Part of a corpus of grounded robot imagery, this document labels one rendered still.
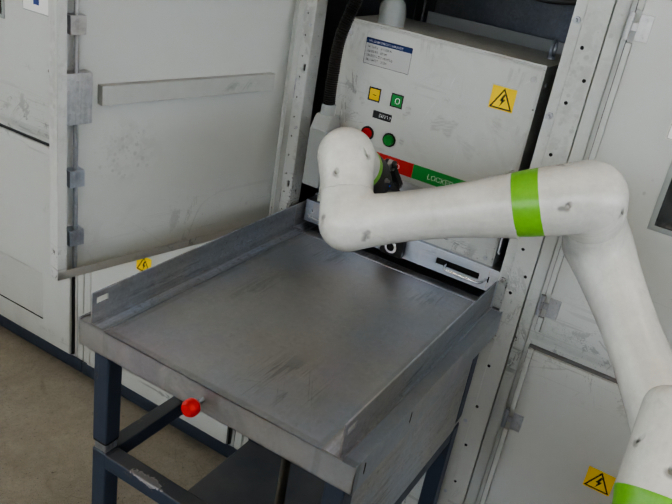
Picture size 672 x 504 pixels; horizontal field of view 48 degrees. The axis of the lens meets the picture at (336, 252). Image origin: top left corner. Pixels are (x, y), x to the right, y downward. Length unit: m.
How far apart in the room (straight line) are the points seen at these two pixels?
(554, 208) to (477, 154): 0.50
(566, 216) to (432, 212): 0.22
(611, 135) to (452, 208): 0.41
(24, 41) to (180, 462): 1.37
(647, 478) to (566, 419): 0.73
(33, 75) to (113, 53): 0.96
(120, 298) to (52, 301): 1.25
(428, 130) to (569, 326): 0.54
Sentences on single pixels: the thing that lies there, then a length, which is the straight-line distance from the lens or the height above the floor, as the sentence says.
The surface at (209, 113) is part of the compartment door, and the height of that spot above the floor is 1.15.
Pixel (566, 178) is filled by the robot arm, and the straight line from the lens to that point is 1.27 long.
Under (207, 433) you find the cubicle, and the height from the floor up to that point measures 0.07.
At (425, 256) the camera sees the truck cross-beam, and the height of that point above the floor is 0.89.
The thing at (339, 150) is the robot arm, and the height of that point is 1.23.
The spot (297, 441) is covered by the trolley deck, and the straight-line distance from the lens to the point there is 1.26.
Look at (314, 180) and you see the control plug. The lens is 1.80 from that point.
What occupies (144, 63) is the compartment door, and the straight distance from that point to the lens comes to 1.62.
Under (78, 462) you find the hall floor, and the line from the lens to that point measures 2.46.
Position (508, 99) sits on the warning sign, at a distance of 1.68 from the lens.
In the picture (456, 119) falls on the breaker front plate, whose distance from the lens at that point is 1.73.
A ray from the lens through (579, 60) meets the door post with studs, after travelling 1.59.
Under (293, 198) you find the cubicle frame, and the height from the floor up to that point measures 0.92.
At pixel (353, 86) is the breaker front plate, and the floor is 1.24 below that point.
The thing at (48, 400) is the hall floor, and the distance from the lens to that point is 2.70.
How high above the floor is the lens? 1.64
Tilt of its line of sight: 25 degrees down
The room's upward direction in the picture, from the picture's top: 10 degrees clockwise
